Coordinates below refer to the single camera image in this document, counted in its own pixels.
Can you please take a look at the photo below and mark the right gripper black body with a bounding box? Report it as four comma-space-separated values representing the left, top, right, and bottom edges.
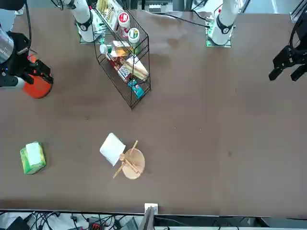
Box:
5, 32, 32, 77

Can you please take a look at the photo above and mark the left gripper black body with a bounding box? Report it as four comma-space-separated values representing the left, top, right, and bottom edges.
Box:
291, 46, 307, 66

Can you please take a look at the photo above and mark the orange round bin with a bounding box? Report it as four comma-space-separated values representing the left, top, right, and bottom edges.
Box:
23, 51, 53, 99

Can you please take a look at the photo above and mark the green tissue pack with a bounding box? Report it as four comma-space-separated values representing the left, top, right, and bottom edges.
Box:
20, 141, 47, 175

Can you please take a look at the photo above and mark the white cap drink bottle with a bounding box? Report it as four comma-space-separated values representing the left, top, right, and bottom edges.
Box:
99, 44, 134, 58

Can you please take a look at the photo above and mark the red white cookie box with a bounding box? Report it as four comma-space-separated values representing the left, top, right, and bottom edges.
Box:
105, 53, 133, 84

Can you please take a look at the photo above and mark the small printed snack box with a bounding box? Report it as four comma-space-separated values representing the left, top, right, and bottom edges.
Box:
112, 40, 131, 50

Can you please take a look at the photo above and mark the long yellow white box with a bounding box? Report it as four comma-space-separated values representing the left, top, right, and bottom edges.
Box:
97, 0, 120, 31

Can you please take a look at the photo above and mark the wrapped triangle sandwich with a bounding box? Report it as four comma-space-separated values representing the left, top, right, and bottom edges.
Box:
125, 56, 150, 81

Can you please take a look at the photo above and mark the teal snack packet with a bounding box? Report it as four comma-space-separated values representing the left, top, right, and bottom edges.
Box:
127, 79, 145, 99

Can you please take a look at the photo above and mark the red lid white jar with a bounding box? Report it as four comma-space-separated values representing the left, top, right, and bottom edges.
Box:
117, 11, 131, 33

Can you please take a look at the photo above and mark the green lid white jar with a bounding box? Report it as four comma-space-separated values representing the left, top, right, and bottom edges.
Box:
128, 27, 142, 50

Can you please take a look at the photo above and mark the wooden mug tree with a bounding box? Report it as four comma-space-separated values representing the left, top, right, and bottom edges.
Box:
112, 140, 146, 180

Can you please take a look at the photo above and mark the large black power brick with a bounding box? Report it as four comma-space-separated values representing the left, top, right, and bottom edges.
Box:
4, 216, 30, 230

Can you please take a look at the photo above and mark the red black plug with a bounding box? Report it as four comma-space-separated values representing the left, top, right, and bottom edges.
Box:
88, 216, 102, 230

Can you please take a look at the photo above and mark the grey power adapter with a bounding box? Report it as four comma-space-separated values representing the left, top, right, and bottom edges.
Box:
124, 217, 139, 230

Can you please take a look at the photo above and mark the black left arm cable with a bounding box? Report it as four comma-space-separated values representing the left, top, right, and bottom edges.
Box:
289, 18, 307, 48

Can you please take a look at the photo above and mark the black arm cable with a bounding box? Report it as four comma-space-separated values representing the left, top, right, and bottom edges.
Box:
24, 0, 33, 53
289, 18, 307, 48

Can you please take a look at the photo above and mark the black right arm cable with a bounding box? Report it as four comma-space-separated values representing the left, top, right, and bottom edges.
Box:
24, 0, 33, 53

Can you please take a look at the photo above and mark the aluminium frame profile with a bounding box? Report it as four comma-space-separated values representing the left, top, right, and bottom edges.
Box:
289, 0, 307, 23

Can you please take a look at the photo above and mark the black wire shelf rack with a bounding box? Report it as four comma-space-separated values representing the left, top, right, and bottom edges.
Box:
90, 6, 152, 111

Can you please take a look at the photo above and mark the black cable across table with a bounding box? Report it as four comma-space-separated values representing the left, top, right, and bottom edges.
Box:
153, 11, 209, 26

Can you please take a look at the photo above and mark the aluminium camera post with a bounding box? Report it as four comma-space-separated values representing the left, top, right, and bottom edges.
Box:
139, 203, 159, 230

